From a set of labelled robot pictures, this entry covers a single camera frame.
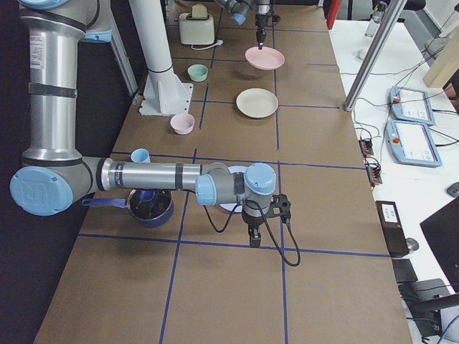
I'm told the pink plate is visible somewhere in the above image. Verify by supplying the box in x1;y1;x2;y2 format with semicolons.
245;47;285;70

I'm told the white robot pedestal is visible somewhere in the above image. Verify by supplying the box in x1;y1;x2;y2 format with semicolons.
129;0;194;116

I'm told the pink bowl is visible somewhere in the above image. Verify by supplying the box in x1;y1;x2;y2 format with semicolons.
170;113;195;135

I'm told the teach pendant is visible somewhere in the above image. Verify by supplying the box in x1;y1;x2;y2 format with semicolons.
389;86;435;126
385;120;443;168

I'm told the black computer mouse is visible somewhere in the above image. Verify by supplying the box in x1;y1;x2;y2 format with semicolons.
445;182;459;198

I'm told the light blue cup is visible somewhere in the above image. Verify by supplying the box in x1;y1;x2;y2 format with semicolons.
131;148;150;163

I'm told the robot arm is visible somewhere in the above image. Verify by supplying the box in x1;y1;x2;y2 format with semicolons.
216;0;279;50
10;1;278;247

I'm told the water bottle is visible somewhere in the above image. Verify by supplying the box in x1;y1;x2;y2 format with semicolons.
364;1;387;37

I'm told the green bowl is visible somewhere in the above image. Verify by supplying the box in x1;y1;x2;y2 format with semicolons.
187;64;209;82

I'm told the black monitor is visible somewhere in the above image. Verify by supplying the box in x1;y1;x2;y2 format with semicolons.
420;198;458;291

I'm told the dark blue pot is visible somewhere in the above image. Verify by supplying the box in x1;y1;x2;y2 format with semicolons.
81;189;174;229

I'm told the toast slice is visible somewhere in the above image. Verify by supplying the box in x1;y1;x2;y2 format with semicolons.
191;4;209;20

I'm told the far teach pendant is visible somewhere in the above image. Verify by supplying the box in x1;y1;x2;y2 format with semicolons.
389;86;435;126

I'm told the white toaster plug cable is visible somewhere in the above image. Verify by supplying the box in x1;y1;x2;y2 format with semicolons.
191;39;224;50

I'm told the black power box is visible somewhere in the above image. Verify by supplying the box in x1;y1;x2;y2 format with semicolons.
375;201;410;258

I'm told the cream plate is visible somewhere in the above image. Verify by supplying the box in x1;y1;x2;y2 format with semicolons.
236;88;278;119

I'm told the near teach pendant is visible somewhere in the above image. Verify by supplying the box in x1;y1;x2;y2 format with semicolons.
385;120;443;168

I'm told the orange circuit board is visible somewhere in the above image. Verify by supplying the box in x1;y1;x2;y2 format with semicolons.
359;138;374;157

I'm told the aluminium frame post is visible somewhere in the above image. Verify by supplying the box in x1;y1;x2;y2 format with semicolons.
343;0;407;112

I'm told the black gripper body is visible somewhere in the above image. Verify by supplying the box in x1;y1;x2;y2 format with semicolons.
255;0;279;32
242;204;265;235

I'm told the cream toaster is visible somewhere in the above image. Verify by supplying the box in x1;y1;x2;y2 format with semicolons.
179;13;215;45

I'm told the light blue plate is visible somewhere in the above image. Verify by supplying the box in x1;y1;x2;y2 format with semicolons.
219;166;247;213

